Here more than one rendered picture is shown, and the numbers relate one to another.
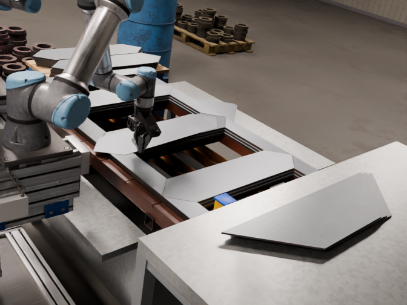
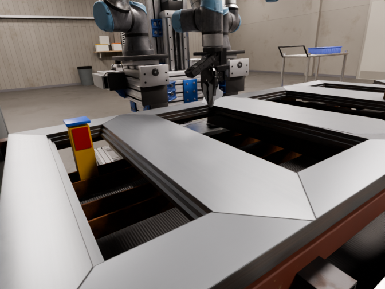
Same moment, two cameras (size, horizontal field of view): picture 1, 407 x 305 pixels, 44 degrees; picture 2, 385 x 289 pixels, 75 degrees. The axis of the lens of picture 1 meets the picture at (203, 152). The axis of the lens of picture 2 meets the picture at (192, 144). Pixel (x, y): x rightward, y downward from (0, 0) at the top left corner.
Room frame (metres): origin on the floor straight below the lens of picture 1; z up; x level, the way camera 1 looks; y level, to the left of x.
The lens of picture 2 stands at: (1.97, -0.68, 1.05)
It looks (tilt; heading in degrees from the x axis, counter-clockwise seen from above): 21 degrees down; 103
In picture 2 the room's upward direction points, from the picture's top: 3 degrees counter-clockwise
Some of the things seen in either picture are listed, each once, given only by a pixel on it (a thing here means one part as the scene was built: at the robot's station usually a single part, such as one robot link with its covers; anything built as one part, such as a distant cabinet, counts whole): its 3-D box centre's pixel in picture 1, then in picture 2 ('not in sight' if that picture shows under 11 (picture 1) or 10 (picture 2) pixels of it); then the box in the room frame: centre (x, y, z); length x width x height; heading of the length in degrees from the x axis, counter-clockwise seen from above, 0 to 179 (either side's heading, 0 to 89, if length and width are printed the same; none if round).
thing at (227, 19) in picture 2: not in sight; (218, 20); (1.79, 0.92, 1.20); 0.13 x 0.12 x 0.14; 68
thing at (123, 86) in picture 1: (128, 87); (190, 20); (1.76, 0.32, 1.15); 0.11 x 0.11 x 0.08; 68
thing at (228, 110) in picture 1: (217, 107); not in sight; (2.68, -0.03, 0.77); 0.45 x 0.20 x 0.04; 46
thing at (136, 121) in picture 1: (141, 118); (214, 65); (1.85, 0.27, 0.99); 0.09 x 0.08 x 0.12; 46
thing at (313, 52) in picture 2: not in sight; (310, 77); (3.02, 4.14, 0.52); 1.11 x 0.65 x 1.05; 43
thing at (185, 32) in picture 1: (206, 25); not in sight; (7.06, 0.26, 0.23); 1.22 x 0.84 x 0.45; 42
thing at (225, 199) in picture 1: (225, 201); (77, 123); (1.52, -0.11, 0.88); 0.06 x 0.06 x 0.02; 46
